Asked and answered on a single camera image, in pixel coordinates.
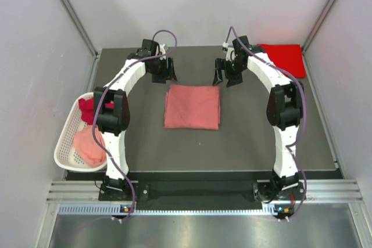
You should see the grey slotted cable duct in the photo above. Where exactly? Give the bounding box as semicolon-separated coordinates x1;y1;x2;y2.
58;204;290;217

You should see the right aluminium frame post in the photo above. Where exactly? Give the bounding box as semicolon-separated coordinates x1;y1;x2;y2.
301;0;337;54

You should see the light pink t shirt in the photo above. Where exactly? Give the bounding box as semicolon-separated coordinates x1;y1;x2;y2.
73;125;106;168

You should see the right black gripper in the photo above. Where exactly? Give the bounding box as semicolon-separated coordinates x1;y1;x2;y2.
212;59;246;88

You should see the salmon pink t shirt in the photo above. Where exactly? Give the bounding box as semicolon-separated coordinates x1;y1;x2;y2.
164;84;220;130

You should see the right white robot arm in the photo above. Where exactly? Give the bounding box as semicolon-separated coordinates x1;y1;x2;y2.
213;36;303;203

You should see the aluminium frame post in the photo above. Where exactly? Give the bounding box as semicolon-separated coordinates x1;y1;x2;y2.
59;0;98;57
301;0;337;54

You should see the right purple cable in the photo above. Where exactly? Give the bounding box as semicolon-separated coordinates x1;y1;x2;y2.
225;26;307;222

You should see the folded red t shirt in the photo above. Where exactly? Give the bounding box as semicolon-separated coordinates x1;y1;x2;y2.
260;44;306;78

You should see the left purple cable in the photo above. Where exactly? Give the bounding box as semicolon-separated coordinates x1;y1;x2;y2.
91;29;178;223

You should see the white plastic laundry basket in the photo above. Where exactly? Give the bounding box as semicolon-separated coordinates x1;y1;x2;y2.
54;92;107;172

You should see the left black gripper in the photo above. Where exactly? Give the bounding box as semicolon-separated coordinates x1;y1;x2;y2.
148;56;177;84

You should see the purple cable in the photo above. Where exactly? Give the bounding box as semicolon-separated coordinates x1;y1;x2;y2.
91;29;178;223
225;26;307;222

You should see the left aluminium frame post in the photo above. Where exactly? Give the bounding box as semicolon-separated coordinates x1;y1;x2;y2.
59;0;98;57

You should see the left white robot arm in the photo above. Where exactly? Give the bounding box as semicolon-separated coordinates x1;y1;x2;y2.
92;39;177;200

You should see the crimson crumpled t shirt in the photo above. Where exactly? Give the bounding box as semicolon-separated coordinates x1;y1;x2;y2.
78;98;115;125

